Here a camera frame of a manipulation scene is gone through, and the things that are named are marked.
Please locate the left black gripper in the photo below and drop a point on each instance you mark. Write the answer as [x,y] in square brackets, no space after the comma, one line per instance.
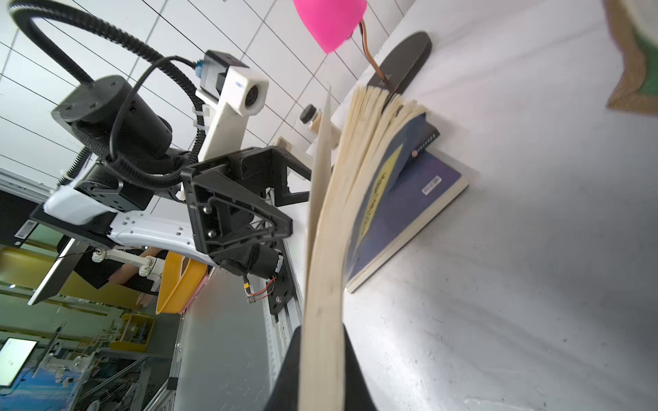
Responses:
[233,203]

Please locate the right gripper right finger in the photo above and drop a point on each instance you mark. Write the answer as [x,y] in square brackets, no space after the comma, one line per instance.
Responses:
[356,393]

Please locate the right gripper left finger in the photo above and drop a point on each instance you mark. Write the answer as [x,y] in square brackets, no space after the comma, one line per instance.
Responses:
[284,396]

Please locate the navy book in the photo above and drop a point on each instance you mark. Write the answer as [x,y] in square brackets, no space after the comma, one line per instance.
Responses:
[422,191]

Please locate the green jute canvas bag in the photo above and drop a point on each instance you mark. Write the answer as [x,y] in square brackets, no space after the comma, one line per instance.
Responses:
[633,28]

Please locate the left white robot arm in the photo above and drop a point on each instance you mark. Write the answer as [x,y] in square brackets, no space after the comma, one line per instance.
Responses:
[125,187]

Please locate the white jar white lid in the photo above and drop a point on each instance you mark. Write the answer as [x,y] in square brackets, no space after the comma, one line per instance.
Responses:
[292,149]

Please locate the small jar black lid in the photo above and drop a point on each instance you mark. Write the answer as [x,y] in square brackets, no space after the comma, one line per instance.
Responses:
[311,117]

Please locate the yellow plastic bin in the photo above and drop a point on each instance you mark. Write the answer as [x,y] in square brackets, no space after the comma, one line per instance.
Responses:
[180,280]

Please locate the metal scroll glass rack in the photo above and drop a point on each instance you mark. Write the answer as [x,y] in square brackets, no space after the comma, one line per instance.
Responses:
[401,65]

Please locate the pink plastic wine glass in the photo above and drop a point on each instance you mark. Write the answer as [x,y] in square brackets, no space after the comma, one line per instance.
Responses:
[331,22]

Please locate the aluminium mounting rail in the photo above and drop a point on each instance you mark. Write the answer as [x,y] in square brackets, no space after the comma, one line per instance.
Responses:
[283,314]

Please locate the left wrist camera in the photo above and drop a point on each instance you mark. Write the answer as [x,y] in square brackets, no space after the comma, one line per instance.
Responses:
[232,93]

